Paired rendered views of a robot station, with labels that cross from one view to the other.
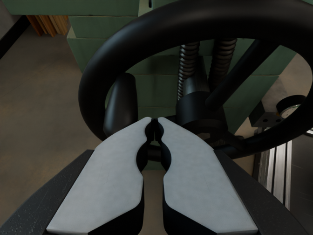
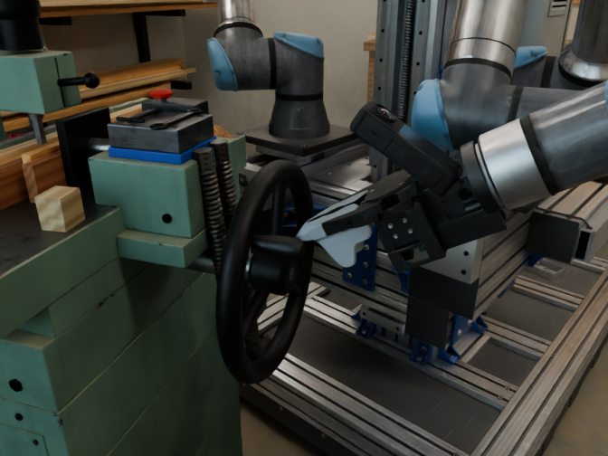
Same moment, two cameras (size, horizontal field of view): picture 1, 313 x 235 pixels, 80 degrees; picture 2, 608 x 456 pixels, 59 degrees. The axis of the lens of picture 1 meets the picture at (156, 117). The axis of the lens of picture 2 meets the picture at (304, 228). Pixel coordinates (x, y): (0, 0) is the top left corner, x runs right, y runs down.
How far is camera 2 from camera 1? 0.54 m
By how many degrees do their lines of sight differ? 59
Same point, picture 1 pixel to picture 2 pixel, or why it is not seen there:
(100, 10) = (82, 274)
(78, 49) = (57, 358)
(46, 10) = (24, 315)
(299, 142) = not seen: hidden behind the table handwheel
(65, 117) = not seen: outside the picture
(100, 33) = (83, 308)
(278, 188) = (329, 391)
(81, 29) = (61, 317)
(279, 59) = not seen: hidden behind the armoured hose
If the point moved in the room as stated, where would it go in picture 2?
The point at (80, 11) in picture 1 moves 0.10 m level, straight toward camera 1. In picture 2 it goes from (62, 290) to (156, 288)
